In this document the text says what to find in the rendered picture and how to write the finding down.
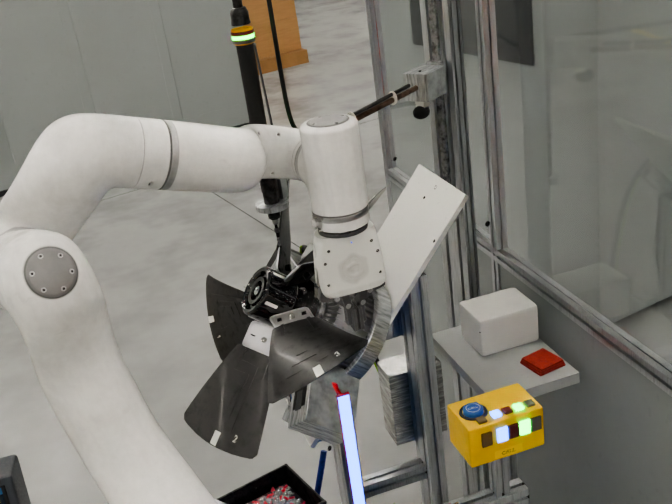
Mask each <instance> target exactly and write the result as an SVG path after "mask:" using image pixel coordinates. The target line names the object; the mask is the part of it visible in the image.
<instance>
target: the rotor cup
mask: <svg viewBox="0 0 672 504"><path fill-rule="evenodd" d="M273 272H275V273H277V274H279V275H281V276H283V277H285V278H286V277H287V276H288V275H286V274H284V273H281V272H279V271H277V270H275V269H273V268H270V267H267V266H264V267H261V268H260V269H259V270H257V271H256V272H255V273H254V275H253V276H252V277H251V279H250V280H249V282H248V284H247V286H246V289H245V291H244V295H243V299H242V310H243V312H244V314H246V315H247V316H249V317H251V318H254V319H256V320H259V321H261V322H263V323H265V324H268V325H270V326H273V325H272V324H271V322H270V320H269V318H270V317H271V316H273V315H276V314H280V313H284V312H287V311H291V310H295V309H298V308H302V307H307V308H309V310H310V311H311V312H312V314H313V315H314V317H315V316H316V313H317V310H318V307H319V303H320V300H319V299H318V288H319V287H318V286H317V283H316V282H314V281H312V280H309V281H308V282H304V283H299V284H294V285H289V286H285V284H286V283H287V282H284V279H283V278H281V277H278V276H276V275H274V273H273ZM258 286H259V287H260V290H259V292H258V294H257V295H254V290H255V289H256V287H258ZM266 301H267V302H269V303H272V304H274V305H276V306H278V307H277V309H275V308H273V307H271V306H268V305H266V304H265V302H266Z"/></svg>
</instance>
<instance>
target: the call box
mask: <svg viewBox="0 0 672 504"><path fill-rule="evenodd" d="M529 399H532V400H533V401H534V402H535V406H532V407H529V408H527V407H526V406H525V405H524V404H523V401H525V400H529ZM473 402H477V403H479V404H481V405H482V406H483V408H484V413H483V415H482V416H484V417H485V418H486V419H487V421H488V422H487V423H484V424H481V425H479V424H478V423H477V421H476V420H475V418H469V417H466V416H464V414H463V406H464V405H466V404H468V403H473ZM519 402H520V403H521V404H522V405H523V406H524V409H523V410H520V411H516V410H515V409H514V408H513V407H512V405H513V404H516V403H519ZM507 406H510V408H511V409H512V410H513V413H510V414H507V415H505V414H504V413H503V412H502V411H501V408H503V407H507ZM497 409H498V410H499V411H500V412H501V413H502V416H501V417H498V418H495V419H494V418H493V417H492V416H491V415H490V412H491V411H494V410H497ZM447 410H448V421H449V431H450V441H451V442H452V443H453V445H454V446H455V447H456V449H457V450H458V451H459V452H460V454H461V455H462V456H463V457H464V459H465V460H466V461H467V463H468V464H469V465H470V466H471V467H472V468H474V467H477V466H480V465H483V464H486V463H489V462H492V461H495V460H498V459H501V458H504V457H507V456H510V455H513V454H516V453H519V452H522V451H525V450H528V449H531V448H534V447H537V446H540V445H543V444H544V424H543V408H542V406H541V405H540V404H539V403H538V402H537V401H536V400H535V399H534V398H533V397H532V396H531V395H530V394H529V393H528V392H527V391H526V390H525V389H524V388H523V387H521V386H520V385H519V384H518V383H516V384H512V385H509V386H506V387H503V388H500V389H497V390H493V391H490V392H487V393H484V394H481V395H477V396H474V397H471V398H468V399H465V400H461V401H458V402H455V403H452V404H449V405H447ZM539 415H540V416H541V421H542V429H540V430H537V431H534V432H532V431H531V433H528V434H525V435H522V436H521V435H520V436H519V437H516V438H513V439H509V437H508V440H507V441H504V442H501V443H498V442H497V429H499V428H502V427H505V426H507V427H508V425H511V424H514V423H517V422H518V423H519V422H520V421H523V420H526V419H530V418H533V417H536V416H539ZM489 431H491V432H492V437H493V445H491V446H488V447H485V448H482V442H481V434H483V433H486V432H489Z"/></svg>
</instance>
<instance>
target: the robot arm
mask: <svg viewBox="0 0 672 504"><path fill-rule="evenodd" d="M261 179H294V180H299V181H302V182H304V183H305V184H306V186H307V188H308V191H309V196H310V203H311V209H312V213H313V215H312V217H313V218H312V224H313V226H314V227H317V226H318V229H316V230H315V231H314V241H313V256H314V271H315V278H316V283H317V286H318V287H319V288H318V299H319V300H320V302H322V303H325V302H336V303H337V304H339V305H341V306H343V308H344V314H345V321H346V324H347V325H348V326H349V325H350V326H351V327H352V328H353V330H354V331H355V332H356V331H358V330H359V329H361V330H363V329H365V326H364V321H366V312H365V305H366V304H367V299H368V298H369V297H370V295H371V294H372V292H373V291H374V290H377V289H379V288H381V287H382V286H384V285H385V279H386V273H385V267H384V261H383V257H382V252H381V248H380V243H379V240H378V236H377V233H376V229H375V227H374V224H373V223H372V222H371V221H370V212H369V204H368V197H367V189H366V181H365V173H364V165H363V157H362V149H361V141H360V133H359V125H358V120H357V119H356V118H355V117H353V116H351V115H347V114H328V115H322V116H318V117H315V118H312V119H309V120H307V121H305V122H304V123H303V124H302V125H301V126H300V128H299V129H297V128H290V127H282V126H274V125H265V124H248V125H244V126H241V127H239V128H235V127H226V126H218V125H210V124H201V123H192V122H182V121H172V120H161V119H152V118H142V117H131V116H121V115H111V114H98V113H77V114H71V115H68V116H65V117H62V118H60V119H58V120H56V121H55V122H53V123H52V124H50V125H49V126H48V127H47V128H46V129H45V130H44V131H43V133H42V134H41V135H40V136H39V138H38V139H37V141H36V142H35V144H34V145H33V147H32V149H31V151H30V152H29V154H28V156H27V158H26V160H25V162H24V164H23V165H22V167H21V169H20V171H19V173H18V174H17V176H16V178H15V180H14V181H13V183H12V185H11V186H10V188H9V190H8V191H7V193H6V194H5V196H4V197H3V199H2V200H1V202H0V308H1V309H4V310H7V311H8V312H9V314H10V315H11V317H12V318H13V320H14V321H15V323H16V325H17V327H18V328H19V330H20V332H21V334H22V337H23V339H24V341H25V344H26V347H27V349H28V352H29V355H30V358H31V360H32V363H33V366H34V369H35V372H36V375H37V377H38V380H39V382H40V384H41V387H42V389H43V391H44V394H45V396H46V398H47V400H48V402H49V404H50V406H51V408H52V409H53V411H54V413H55V415H56V417H57V418H58V420H59V422H60V424H61V426H62V427H63V429H64V431H65V432H66V434H67V436H68V438H69V439H70V441H71V443H72V444H73V446H74V448H75V449H76V451H77V453H78V454H79V456H80V458H81V459H82V461H83V463H84V464H85V466H86V468H87V469H88V471H89V472H90V474H91V475H92V477H93V479H94V480H95V482H96V483H97V485H98V487H99V488H100V490H101V491H102V493H103V495H104V496H105V498H106V499H107V501H108V503H109V504H226V503H224V502H221V501H219V500H216V499H214V498H213V497H212V495H211V494H210V493H209V491H208V490H207V489H206V487H205V486H204V485H203V483H202V482H201V481H200V479H199V478H198V477H197V475H196V474H195V473H194V471H193V470H192V469H191V467H190V466H189V465H188V464H187V462H186V461H185V460H184V458H183V457H182V456H181V455H180V453H179V452H178V451H177V449H176V448H175V447H174V445H173V444H172V443H171V441H170V440H169V439H168V437H167V436H166V434H165V433H164V432H163V430H162V429H161V427H160V426H159V424H158V423H157V421H156V420H155V418H154V416H153V415H152V413H151V411H150V410H149V408H148V406H147V404H146V403H145V401H144V399H143V397H142V395H141V393H140V391H139V389H138V387H137V385H136V383H135V381H134V380H133V378H132V376H131V374H130V372H129V370H128V368H127V366H126V364H125V362H124V360H123V358H122V356H121V353H120V351H119V349H118V346H117V343H116V340H115V337H114V334H113V331H112V327H111V323H110V319H109V314H108V310H107V305H106V301H105V298H104V295H103V291H102V289H101V286H100V284H99V282H98V280H97V277H96V275H95V273H94V271H93V269H92V267H91V265H90V264H89V262H88V260H87V259H86V257H85V255H84V254H83V253H82V251H81V250H80V249H79V248H78V246H77V245H76V244H75V243H74V242H73V241H72V240H73V239H74V237H75V236H76V234H77V233H78V232H79V230H80V229H81V227H82V226H83V225H84V223H85V222H86V221H87V219H88V218H89V216H90V215H91V214H92V212H93V211H94V209H95V208H96V207H97V205H98V204H99V202H100V201H101V199H102V198H103V197H104V195H105V194H106V193H107V192H108V191H109V190H110V189H113V188H132V189H151V190H170V191H193V192H219V193H237V192H244V191H248V190H250V189H252V188H253V187H255V186H256V185H257V184H258V183H259V182H260V181H261ZM350 294H354V298H353V300H352V302H351V299H350V296H349V295H350Z"/></svg>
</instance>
